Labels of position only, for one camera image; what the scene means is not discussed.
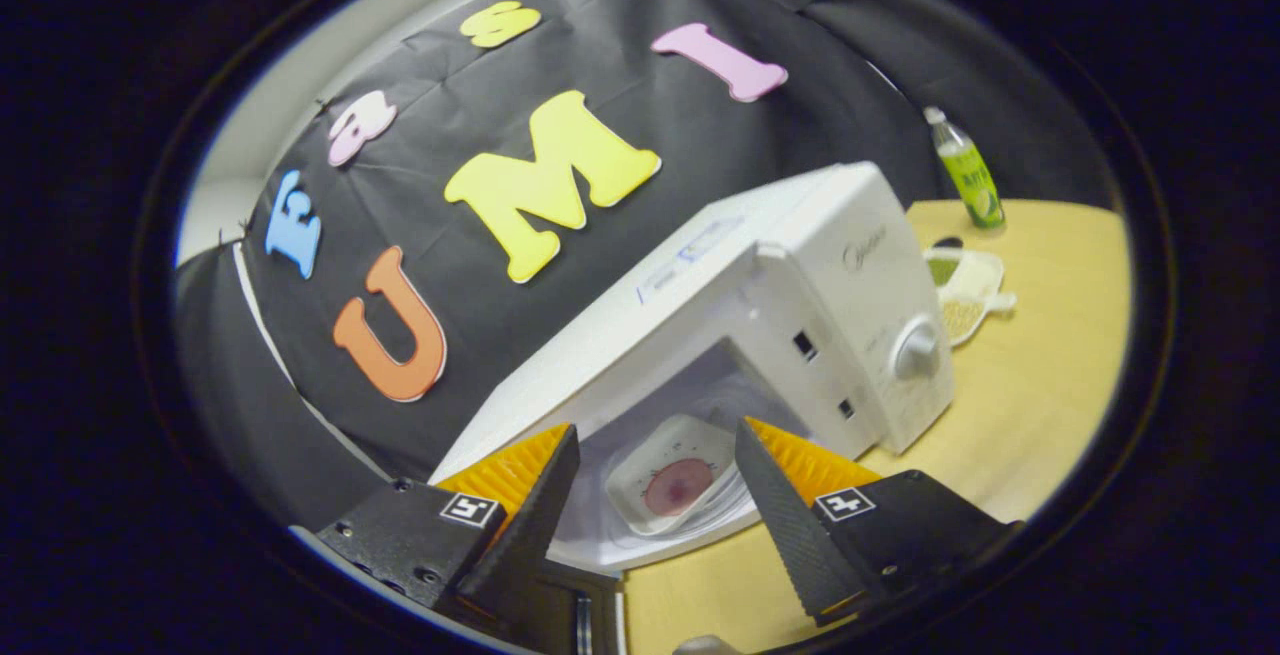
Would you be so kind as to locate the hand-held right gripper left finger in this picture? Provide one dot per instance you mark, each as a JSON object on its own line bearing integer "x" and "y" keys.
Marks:
{"x": 525, "y": 525}

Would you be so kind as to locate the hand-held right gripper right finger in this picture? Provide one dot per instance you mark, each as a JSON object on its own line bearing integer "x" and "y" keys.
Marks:
{"x": 790, "y": 530}

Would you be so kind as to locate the pink ham slice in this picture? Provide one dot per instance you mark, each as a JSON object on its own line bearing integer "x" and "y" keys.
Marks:
{"x": 678, "y": 487}

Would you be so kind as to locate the white square plate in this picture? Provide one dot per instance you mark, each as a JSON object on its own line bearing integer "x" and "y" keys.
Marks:
{"x": 665, "y": 445}

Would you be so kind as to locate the white microwave oven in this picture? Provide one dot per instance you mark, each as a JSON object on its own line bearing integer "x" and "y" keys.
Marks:
{"x": 820, "y": 265}

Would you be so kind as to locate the white divided dish with grains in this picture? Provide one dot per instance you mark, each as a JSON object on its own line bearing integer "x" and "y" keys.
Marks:
{"x": 975, "y": 280}

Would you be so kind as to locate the green drink bottle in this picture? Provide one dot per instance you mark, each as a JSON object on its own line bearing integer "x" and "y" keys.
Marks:
{"x": 968, "y": 175}

